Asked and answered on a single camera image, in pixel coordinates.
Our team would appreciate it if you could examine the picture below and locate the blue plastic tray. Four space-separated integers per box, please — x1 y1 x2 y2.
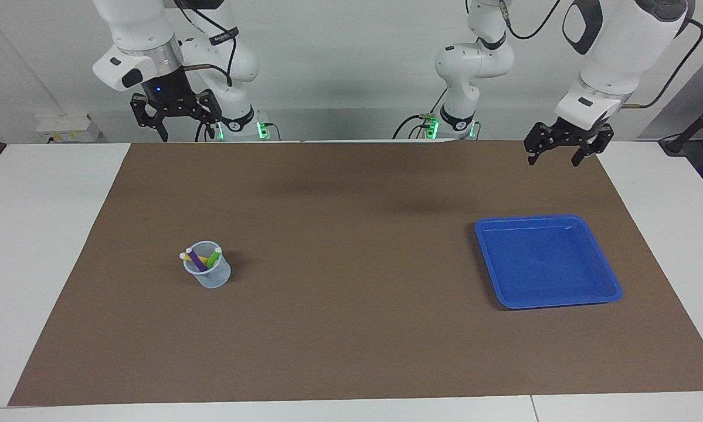
474 215 623 309

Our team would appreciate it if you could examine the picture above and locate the white power strip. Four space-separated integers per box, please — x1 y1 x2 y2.
36 114 103 143

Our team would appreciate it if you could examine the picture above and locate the clear plastic cup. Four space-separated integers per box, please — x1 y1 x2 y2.
182 241 232 289

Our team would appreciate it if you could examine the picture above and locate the brown table mat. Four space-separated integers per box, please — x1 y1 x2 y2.
8 139 703 406

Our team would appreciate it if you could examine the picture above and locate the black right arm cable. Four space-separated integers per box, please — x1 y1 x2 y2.
172 0 240 89

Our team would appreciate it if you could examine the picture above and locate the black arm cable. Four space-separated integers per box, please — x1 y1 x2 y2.
172 0 240 89
498 0 703 109

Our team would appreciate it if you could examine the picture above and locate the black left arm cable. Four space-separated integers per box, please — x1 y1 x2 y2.
498 0 703 109

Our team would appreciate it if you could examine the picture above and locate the black left base cable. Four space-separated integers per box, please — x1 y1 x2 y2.
392 88 449 139

